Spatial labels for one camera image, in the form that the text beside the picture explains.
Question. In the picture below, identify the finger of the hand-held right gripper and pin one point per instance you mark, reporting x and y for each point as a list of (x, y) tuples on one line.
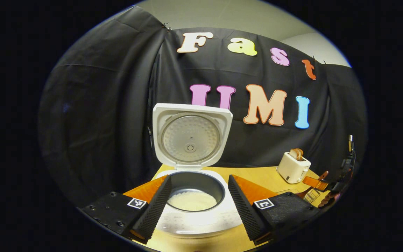
[(315, 182)]

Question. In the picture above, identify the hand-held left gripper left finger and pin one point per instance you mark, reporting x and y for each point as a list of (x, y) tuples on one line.
[(156, 210)]

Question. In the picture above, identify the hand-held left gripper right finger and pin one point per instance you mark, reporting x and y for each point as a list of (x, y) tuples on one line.
[(245, 210)]

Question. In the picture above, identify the brown wooden spoon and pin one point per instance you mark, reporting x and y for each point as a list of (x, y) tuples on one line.
[(324, 175)]

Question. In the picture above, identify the white rice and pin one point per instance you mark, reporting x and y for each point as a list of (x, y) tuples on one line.
[(192, 201)]

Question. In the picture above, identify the white rice cooker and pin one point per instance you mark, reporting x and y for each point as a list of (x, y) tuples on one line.
[(191, 140)]

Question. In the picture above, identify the white toaster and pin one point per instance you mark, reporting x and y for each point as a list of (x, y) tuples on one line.
[(292, 171)]

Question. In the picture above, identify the brown toast slice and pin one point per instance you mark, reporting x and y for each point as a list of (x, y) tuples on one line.
[(293, 154), (300, 154)]

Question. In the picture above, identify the black backdrop cloth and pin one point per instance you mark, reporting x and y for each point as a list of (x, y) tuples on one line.
[(100, 105)]

